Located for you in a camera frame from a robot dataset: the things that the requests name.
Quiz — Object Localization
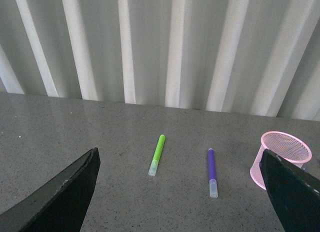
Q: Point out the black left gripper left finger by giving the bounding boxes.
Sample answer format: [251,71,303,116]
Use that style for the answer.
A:
[0,148,101,232]

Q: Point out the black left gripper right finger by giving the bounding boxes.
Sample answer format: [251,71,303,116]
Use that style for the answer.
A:
[259,149,320,232]

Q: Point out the purple marker pen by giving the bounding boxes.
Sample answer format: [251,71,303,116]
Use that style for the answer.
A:
[207,148,218,199]

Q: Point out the pink mesh cup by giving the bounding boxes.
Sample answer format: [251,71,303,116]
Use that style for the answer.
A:
[250,131,312,190]

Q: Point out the green marker pen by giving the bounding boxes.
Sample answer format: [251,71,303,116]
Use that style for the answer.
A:
[148,134,166,177]

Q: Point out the white pleated curtain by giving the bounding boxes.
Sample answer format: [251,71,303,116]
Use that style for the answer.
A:
[0,0,320,121]

